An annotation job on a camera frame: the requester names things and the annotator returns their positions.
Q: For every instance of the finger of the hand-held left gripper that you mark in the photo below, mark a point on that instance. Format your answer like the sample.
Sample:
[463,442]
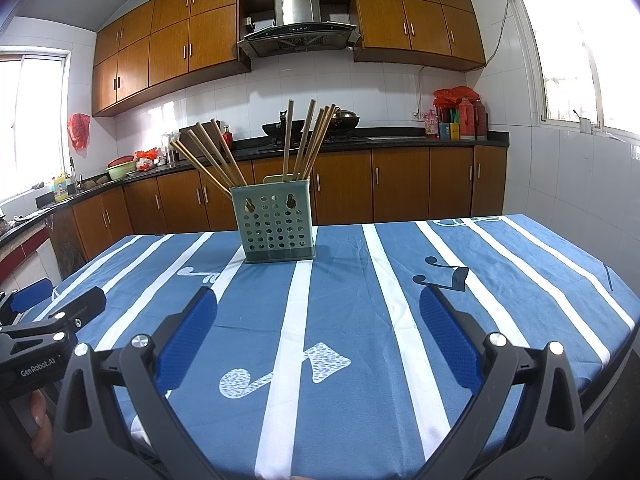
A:
[30,296]
[85,302]

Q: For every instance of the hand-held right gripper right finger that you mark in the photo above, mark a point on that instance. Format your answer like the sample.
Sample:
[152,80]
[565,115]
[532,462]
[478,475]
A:
[450,340]

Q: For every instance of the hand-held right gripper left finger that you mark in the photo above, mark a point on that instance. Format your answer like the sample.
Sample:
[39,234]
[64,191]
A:
[187,340]

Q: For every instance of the green perforated utensil holder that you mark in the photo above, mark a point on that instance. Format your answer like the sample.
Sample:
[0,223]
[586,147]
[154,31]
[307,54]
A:
[272,245]

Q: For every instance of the person's left hand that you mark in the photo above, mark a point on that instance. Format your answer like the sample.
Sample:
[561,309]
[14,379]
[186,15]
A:
[39,420]

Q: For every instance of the blue white striped tablecloth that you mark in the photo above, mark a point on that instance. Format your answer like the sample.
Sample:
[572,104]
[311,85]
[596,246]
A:
[375,360]

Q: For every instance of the yellow dish soap bottle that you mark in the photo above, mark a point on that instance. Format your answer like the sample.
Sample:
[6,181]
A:
[60,190]

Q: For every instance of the steel faucet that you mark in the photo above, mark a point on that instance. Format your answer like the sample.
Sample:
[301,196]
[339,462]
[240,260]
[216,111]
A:
[74,175]

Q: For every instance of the green basin with red lid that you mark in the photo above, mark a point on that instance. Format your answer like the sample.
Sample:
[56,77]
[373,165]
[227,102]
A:
[121,170]

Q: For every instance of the red and white plastic bag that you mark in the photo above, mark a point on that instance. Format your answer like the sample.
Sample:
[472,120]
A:
[146,159]

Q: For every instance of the wooden base cabinets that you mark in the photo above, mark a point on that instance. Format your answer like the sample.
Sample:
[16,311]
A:
[400,185]

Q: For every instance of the small window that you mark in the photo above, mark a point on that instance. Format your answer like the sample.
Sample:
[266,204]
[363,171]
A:
[30,125]

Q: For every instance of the hanging red plastic bag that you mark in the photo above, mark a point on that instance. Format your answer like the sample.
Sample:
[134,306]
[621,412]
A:
[79,130]

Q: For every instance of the dark cutting board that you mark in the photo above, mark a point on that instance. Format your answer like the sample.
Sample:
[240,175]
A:
[182,159]

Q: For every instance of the grey utensil jar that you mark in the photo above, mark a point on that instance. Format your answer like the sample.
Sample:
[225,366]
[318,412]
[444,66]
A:
[169,149]

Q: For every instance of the black kitchen countertop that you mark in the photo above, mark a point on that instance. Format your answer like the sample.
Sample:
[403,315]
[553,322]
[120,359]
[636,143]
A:
[450,139]

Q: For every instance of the red bottle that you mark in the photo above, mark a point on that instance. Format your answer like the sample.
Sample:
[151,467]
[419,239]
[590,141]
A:
[228,140]

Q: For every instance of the yellow box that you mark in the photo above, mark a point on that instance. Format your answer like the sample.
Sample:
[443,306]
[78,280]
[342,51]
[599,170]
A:
[455,131]

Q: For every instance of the pink bottle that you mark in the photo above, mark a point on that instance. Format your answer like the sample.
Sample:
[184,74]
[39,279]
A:
[431,125]

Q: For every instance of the dark red thermos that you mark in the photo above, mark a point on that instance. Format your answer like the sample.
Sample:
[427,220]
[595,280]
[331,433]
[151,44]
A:
[480,119]

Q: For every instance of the gas stove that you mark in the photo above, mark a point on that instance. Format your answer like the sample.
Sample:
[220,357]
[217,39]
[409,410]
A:
[345,138]

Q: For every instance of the black wok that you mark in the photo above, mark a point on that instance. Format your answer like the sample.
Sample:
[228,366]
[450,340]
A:
[272,129]

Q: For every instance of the wok with lid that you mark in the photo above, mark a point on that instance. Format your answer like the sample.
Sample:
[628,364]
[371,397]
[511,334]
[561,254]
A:
[347,119]

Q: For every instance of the white windowsill box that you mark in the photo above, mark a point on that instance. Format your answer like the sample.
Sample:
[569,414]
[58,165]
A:
[586,126]

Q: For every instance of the large window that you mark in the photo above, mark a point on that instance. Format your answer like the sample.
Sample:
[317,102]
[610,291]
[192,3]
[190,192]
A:
[565,50]

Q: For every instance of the steel range hood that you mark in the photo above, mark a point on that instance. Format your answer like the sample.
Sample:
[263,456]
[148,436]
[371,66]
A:
[297,7]

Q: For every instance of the wall outlet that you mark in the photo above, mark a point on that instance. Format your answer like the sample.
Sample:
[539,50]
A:
[416,115]

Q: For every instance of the long wooden wall cabinet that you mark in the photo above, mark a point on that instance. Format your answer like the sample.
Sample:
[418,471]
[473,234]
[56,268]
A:
[170,50]

